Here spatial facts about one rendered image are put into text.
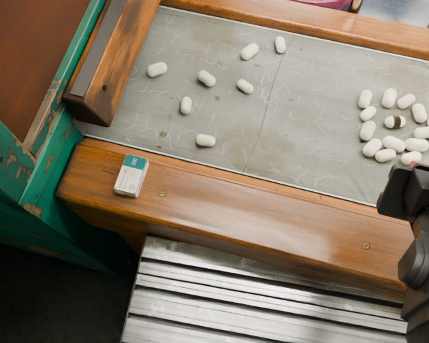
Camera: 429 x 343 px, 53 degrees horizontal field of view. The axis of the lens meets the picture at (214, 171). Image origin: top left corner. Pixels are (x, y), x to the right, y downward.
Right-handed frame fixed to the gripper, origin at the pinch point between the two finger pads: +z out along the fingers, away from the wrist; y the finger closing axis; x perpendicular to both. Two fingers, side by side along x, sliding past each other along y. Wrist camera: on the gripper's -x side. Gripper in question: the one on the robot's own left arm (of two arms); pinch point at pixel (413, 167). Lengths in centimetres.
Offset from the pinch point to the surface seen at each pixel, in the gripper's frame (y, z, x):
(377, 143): 2.6, 11.9, 2.0
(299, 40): 18.7, 27.3, -8.6
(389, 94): 1.7, 19.3, -4.3
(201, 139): 30.4, 7.2, 6.5
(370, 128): 4.1, 13.7, 0.4
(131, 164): 39.3, -0.7, 9.8
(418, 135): -3.9, 14.9, 0.1
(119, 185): 39.9, -3.6, 12.2
